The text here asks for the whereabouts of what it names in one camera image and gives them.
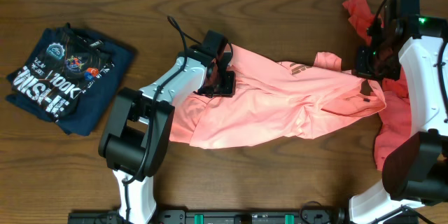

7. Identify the salmon pink printed t-shirt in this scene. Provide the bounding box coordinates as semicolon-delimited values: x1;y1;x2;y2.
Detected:
169;46;386;149

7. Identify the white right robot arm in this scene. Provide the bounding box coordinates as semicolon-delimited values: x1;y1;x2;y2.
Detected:
348;14;447;223

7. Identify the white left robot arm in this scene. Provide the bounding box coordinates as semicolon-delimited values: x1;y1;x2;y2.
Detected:
98;48;235;223

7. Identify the red crumpled t-shirt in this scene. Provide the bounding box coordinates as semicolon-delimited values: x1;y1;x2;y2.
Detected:
342;0;412;171

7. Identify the folded navy printed t-shirt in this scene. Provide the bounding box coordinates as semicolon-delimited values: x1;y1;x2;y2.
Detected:
6;24;135;136

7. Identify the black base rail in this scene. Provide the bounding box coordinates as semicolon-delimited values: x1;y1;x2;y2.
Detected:
68;209;346;224

